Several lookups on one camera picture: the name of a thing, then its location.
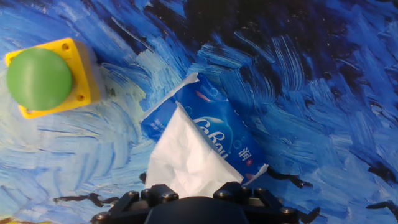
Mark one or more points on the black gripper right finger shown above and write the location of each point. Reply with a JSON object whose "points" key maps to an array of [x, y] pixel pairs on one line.
{"points": [[231, 191]]}

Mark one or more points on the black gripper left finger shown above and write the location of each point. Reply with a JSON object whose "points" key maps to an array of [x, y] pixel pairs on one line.
{"points": [[158, 196]]}

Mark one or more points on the white napkin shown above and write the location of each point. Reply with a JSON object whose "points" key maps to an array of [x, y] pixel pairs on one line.
{"points": [[186, 161]]}

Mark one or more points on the blue tissue pack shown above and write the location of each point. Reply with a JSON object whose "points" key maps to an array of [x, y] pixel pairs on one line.
{"points": [[214, 118]]}

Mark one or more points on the painted Van Gogh cloth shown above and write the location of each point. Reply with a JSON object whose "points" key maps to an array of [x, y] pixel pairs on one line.
{"points": [[311, 124]]}

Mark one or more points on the green button yellow box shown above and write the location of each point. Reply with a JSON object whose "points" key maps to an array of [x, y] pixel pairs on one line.
{"points": [[40, 79]]}

